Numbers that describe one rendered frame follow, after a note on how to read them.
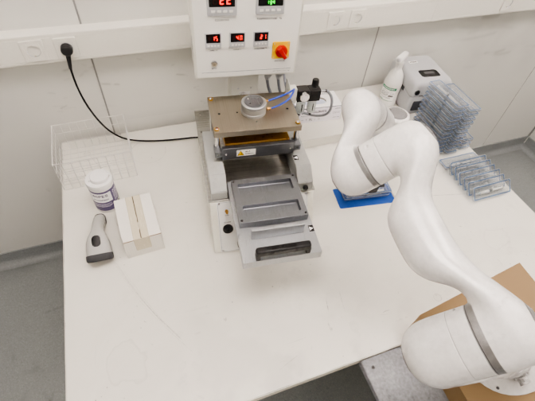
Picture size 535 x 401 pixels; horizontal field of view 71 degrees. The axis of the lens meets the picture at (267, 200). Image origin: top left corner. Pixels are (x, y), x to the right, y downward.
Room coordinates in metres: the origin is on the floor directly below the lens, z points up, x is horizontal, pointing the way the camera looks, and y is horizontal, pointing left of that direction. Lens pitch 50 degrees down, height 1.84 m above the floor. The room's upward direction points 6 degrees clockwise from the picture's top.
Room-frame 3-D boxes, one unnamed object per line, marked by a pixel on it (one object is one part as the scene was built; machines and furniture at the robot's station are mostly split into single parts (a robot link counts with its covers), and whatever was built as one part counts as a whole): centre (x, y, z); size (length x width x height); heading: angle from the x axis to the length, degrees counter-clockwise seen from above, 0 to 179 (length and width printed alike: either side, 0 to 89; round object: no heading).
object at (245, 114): (1.01, 0.06, 1.08); 0.31 x 0.24 x 0.13; 107
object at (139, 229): (0.72, 0.42, 0.80); 0.19 x 0.13 x 0.09; 24
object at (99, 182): (0.82, 0.57, 0.82); 0.09 x 0.09 x 0.15
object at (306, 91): (1.16, -0.10, 1.05); 0.15 x 0.05 x 0.15; 107
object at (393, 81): (1.56, -0.51, 0.92); 0.09 x 0.08 x 0.25; 146
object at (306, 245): (0.55, -0.06, 0.99); 0.15 x 0.02 x 0.04; 107
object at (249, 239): (0.68, -0.02, 0.97); 0.30 x 0.22 x 0.08; 17
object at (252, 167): (1.01, 0.08, 0.93); 0.46 x 0.35 x 0.01; 17
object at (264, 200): (0.73, 0.00, 0.98); 0.20 x 0.17 x 0.03; 107
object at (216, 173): (0.87, 0.19, 0.96); 0.25 x 0.05 x 0.07; 17
